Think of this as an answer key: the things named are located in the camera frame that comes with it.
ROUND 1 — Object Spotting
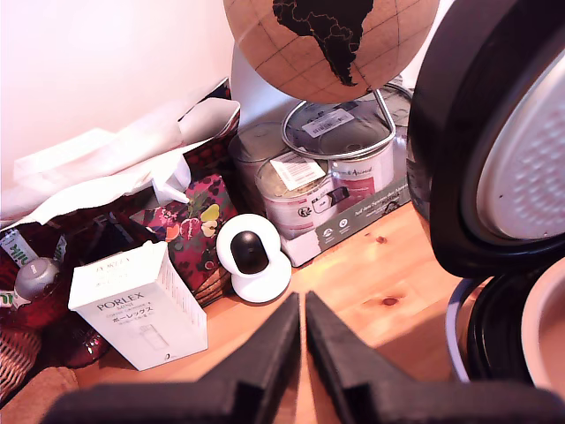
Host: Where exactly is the white round security camera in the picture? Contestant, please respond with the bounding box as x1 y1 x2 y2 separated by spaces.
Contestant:
215 213 293 305

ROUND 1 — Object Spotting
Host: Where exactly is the floral patterned pouch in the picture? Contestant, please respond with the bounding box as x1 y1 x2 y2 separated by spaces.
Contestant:
131 173 240 306

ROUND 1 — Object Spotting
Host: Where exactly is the paint can with paper label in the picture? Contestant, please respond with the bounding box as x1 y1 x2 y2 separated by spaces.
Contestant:
254 151 333 240

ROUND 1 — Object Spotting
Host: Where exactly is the rice cooker inner pot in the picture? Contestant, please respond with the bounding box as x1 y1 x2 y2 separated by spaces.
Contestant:
520 257 565 393

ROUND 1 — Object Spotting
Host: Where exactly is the large paint can with label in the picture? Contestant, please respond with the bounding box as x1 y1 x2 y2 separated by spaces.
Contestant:
282 100 397 202

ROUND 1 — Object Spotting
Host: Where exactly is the red patterned fabric bag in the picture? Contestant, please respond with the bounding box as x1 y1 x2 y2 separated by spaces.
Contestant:
0 78 243 248

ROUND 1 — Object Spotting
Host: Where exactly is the bottle with grey cap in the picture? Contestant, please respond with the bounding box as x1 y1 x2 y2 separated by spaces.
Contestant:
11 258 62 302

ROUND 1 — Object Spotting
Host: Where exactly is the cork globe on metal stand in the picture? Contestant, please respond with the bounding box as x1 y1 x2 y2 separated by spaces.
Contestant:
222 0 441 161

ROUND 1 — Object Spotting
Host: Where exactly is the black rice cooker lid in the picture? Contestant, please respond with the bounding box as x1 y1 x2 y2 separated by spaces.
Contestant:
405 0 565 280

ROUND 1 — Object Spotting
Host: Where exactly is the wicker basket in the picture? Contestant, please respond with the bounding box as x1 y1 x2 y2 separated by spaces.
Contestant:
0 329 44 399

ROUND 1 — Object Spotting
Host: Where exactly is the white Porlex box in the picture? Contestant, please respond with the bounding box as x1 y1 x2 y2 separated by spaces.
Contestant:
67 240 209 372

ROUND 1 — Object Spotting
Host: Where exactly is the black Philips rice cooker body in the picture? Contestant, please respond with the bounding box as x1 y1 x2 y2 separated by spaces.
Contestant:
444 260 565 398

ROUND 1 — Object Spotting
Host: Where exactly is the red glass bowl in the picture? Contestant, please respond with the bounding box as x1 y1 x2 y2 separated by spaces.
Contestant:
56 325 112 370

